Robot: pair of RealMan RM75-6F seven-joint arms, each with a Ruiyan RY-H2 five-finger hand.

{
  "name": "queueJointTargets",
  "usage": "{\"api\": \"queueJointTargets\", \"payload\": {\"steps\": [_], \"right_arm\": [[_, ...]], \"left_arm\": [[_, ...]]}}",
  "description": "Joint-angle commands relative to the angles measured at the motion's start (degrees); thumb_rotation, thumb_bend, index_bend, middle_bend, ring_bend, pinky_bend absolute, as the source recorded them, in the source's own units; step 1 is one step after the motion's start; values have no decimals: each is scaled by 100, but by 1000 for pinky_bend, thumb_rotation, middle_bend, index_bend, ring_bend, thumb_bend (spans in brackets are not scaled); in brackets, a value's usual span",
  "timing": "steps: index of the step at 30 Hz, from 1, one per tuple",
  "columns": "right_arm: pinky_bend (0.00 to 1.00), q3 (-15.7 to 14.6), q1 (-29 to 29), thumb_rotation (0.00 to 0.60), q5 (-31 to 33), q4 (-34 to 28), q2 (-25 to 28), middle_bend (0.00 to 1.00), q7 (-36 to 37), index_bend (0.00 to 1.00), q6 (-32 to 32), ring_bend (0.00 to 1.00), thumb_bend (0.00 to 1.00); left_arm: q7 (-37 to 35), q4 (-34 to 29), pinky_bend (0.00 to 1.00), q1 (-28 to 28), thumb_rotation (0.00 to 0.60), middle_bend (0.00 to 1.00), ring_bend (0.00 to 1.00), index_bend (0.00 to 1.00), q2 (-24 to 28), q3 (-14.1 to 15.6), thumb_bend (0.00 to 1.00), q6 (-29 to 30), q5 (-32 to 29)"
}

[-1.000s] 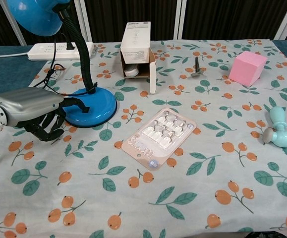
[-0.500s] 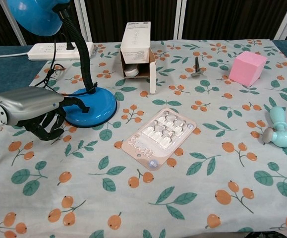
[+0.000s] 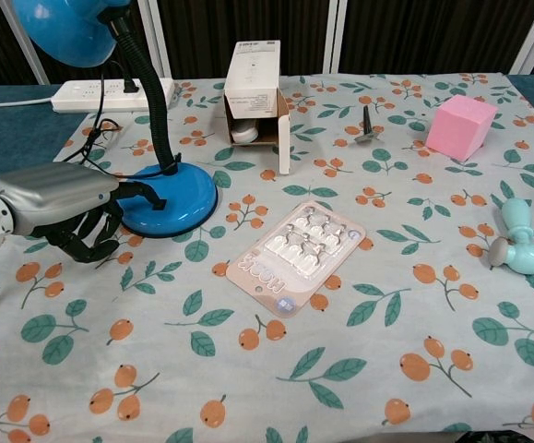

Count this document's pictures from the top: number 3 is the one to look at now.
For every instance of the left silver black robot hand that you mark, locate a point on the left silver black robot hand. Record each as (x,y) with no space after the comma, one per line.
(45,189)

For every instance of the blue desk lamp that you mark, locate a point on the blue desk lamp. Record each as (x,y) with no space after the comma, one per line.
(174,194)

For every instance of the white power strip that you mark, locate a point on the white power strip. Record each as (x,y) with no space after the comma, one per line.
(86,94)

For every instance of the white round item in box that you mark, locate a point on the white round item in box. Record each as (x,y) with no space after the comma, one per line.
(243,134)

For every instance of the open white cardboard box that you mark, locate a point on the open white cardboard box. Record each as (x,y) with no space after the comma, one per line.
(255,92)

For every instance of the pink hook blister pack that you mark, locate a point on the pink hook blister pack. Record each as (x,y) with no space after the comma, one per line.
(296,256)

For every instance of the floral orange fruit tablecloth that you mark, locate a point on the floral orange fruit tablecloth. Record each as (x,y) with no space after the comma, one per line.
(294,323)

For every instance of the pink foam cube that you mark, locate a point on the pink foam cube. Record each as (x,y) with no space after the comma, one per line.
(460,129)

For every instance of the mint green toy hammer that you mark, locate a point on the mint green toy hammer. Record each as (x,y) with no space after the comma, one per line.
(522,244)

